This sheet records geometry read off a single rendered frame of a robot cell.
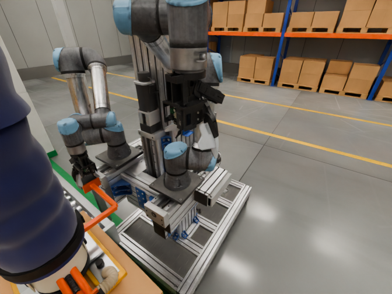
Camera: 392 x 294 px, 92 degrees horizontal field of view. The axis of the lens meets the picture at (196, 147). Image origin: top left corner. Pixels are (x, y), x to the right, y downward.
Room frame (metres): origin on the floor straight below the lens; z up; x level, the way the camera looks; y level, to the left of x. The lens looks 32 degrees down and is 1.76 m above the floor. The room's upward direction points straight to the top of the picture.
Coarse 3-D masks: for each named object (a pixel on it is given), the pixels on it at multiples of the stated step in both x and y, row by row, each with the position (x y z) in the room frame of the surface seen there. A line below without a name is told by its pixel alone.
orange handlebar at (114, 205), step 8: (96, 192) 0.67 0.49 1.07; (104, 192) 0.66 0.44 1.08; (112, 200) 0.61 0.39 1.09; (112, 208) 0.57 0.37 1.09; (96, 216) 0.52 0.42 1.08; (104, 216) 0.53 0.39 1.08; (88, 224) 0.49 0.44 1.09; (96, 224) 0.50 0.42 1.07; (72, 272) 0.31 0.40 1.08; (64, 280) 0.29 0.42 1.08; (80, 280) 0.29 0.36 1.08; (64, 288) 0.26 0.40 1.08; (80, 288) 0.26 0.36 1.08; (88, 288) 0.26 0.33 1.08
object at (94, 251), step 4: (92, 240) 0.47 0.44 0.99; (88, 244) 0.45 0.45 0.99; (92, 244) 0.45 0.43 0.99; (96, 244) 0.45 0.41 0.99; (88, 248) 0.44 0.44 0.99; (92, 248) 0.44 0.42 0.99; (96, 248) 0.44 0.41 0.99; (88, 252) 0.42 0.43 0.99; (92, 252) 0.42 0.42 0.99; (96, 252) 0.42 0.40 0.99; (100, 252) 0.42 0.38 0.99; (92, 256) 0.41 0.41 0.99; (96, 256) 0.41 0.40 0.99; (92, 260) 0.40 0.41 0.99; (28, 288) 0.30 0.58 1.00; (24, 292) 0.29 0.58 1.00; (28, 292) 0.29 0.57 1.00; (32, 292) 0.29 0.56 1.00; (36, 292) 0.29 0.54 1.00
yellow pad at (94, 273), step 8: (88, 232) 0.53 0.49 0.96; (88, 240) 0.49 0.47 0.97; (96, 240) 0.49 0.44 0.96; (104, 248) 0.45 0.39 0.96; (104, 256) 0.42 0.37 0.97; (112, 256) 0.42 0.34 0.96; (96, 264) 0.38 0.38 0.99; (104, 264) 0.39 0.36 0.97; (112, 264) 0.39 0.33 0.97; (88, 272) 0.36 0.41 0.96; (96, 272) 0.36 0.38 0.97; (120, 272) 0.36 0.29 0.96; (96, 280) 0.34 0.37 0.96; (120, 280) 0.34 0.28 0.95
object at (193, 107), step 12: (204, 72) 0.41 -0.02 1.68; (168, 84) 0.40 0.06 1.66; (180, 84) 0.40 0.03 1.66; (192, 84) 0.42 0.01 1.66; (168, 96) 0.40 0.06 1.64; (180, 96) 0.40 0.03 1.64; (192, 96) 0.41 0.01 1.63; (204, 96) 0.43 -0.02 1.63; (180, 108) 0.37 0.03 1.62; (192, 108) 0.38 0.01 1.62; (204, 108) 0.41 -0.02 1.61; (168, 120) 0.42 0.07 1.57; (180, 120) 0.38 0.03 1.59; (192, 120) 0.39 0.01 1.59
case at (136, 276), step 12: (84, 216) 0.63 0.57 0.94; (96, 228) 0.57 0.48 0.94; (108, 240) 0.50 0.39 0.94; (120, 252) 0.45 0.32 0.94; (120, 264) 0.40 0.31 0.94; (132, 264) 0.40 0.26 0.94; (0, 276) 0.36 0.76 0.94; (84, 276) 0.36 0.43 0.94; (132, 276) 0.36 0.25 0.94; (144, 276) 0.36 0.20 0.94; (0, 288) 0.32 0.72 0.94; (120, 288) 0.32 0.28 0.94; (132, 288) 0.32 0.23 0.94; (144, 288) 0.32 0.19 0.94; (156, 288) 0.32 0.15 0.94
